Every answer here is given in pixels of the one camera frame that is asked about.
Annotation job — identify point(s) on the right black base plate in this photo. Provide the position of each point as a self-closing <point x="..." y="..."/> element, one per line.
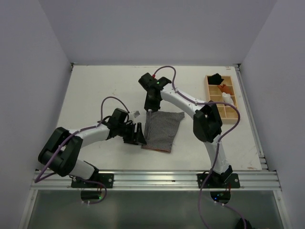
<point x="213" y="182"/>

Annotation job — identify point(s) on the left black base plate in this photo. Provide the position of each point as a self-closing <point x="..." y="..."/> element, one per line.
<point x="98" y="180"/>

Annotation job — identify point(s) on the black object bottom edge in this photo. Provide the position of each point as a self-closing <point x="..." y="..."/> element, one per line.
<point x="243" y="224"/>

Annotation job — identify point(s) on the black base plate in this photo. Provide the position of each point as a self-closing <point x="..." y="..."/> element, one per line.
<point x="213" y="182"/>
<point x="98" y="180"/>

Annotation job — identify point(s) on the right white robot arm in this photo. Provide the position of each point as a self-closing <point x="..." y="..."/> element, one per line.
<point x="207" y="123"/>

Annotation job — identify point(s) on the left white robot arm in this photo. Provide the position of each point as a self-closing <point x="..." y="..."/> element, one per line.
<point x="60" y="153"/>

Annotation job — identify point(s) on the black rolled cloth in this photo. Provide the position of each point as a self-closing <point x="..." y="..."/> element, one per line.
<point x="215" y="79"/>

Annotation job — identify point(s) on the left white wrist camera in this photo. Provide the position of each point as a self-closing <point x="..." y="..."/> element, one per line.
<point x="134" y="114"/>

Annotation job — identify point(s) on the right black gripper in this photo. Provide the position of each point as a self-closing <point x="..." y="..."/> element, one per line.
<point x="154" y="107"/>

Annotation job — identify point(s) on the wooden compartment tray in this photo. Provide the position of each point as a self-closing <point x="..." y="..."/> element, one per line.
<point x="212" y="92"/>

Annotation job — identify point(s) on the white rolled cloth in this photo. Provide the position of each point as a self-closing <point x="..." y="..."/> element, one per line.
<point x="227" y="98"/>

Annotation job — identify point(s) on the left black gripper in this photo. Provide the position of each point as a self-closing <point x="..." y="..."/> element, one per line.
<point x="131" y="139"/>

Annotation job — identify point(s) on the aluminium rail frame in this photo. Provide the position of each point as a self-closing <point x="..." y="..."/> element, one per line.
<point x="189" y="180"/>

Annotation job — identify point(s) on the grey striped underwear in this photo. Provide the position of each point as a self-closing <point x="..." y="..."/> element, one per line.
<point x="161" y="129"/>

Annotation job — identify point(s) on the orange rolled cloth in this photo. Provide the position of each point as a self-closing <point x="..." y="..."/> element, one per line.
<point x="225" y="89"/>

